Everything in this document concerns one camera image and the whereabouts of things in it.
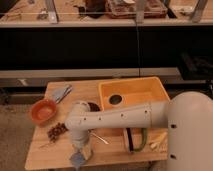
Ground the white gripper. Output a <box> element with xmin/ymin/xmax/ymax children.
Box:
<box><xmin>72</xmin><ymin>143</ymin><xmax>93</xmax><ymax>161</ymax></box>

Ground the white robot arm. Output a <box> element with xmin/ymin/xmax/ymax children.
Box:
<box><xmin>65</xmin><ymin>91</ymin><xmax>213</xmax><ymax>171</ymax></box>

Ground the metal spoon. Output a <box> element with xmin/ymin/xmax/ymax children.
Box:
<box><xmin>90</xmin><ymin>132</ymin><xmax>109</xmax><ymax>145</ymax></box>

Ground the brown crumbs pile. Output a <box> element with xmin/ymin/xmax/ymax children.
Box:
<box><xmin>47</xmin><ymin>123</ymin><xmax>67</xmax><ymax>142</ymax></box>

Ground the dark brown round bowl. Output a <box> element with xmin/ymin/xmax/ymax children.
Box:
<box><xmin>89</xmin><ymin>102</ymin><xmax>100</xmax><ymax>112</ymax></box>

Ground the orange bowl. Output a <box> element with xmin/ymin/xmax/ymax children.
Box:
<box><xmin>29</xmin><ymin>99</ymin><xmax>57</xmax><ymax>125</ymax></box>

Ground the dark round object in bin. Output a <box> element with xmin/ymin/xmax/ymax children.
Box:
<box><xmin>109</xmin><ymin>95</ymin><xmax>122</xmax><ymax>104</ymax></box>

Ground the yellow plastic bin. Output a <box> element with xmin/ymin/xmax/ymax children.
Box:
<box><xmin>98</xmin><ymin>76</ymin><xmax>171</xmax><ymax>137</ymax></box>

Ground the red tray on shelf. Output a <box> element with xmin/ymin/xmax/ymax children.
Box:
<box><xmin>105</xmin><ymin>0</ymin><xmax>168</xmax><ymax>18</ymax></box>

